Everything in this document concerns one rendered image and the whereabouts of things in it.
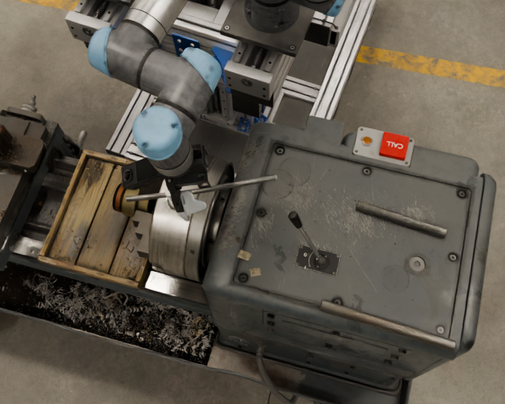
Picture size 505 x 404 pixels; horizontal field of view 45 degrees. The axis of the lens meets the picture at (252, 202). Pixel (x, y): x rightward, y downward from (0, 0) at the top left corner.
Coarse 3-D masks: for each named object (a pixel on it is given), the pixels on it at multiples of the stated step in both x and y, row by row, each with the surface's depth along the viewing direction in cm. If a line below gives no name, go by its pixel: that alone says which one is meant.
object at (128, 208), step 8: (120, 184) 156; (120, 192) 154; (128, 192) 154; (136, 192) 154; (112, 200) 155; (120, 200) 154; (144, 200) 154; (152, 200) 159; (120, 208) 156; (128, 208) 154; (136, 208) 155; (144, 208) 154; (152, 208) 159
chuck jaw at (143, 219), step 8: (136, 216) 153; (144, 216) 153; (136, 224) 155; (144, 224) 152; (136, 232) 151; (144, 232) 151; (144, 240) 150; (144, 248) 149; (144, 256) 151; (152, 264) 150
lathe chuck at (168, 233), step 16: (208, 160) 149; (160, 192) 141; (160, 208) 141; (160, 224) 141; (176, 224) 140; (160, 240) 142; (176, 240) 141; (160, 256) 144; (176, 256) 143; (176, 272) 148
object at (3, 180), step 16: (16, 112) 181; (32, 112) 181; (16, 128) 179; (32, 128) 180; (0, 176) 173; (16, 176) 173; (0, 192) 171; (16, 192) 172; (0, 208) 169; (0, 224) 168
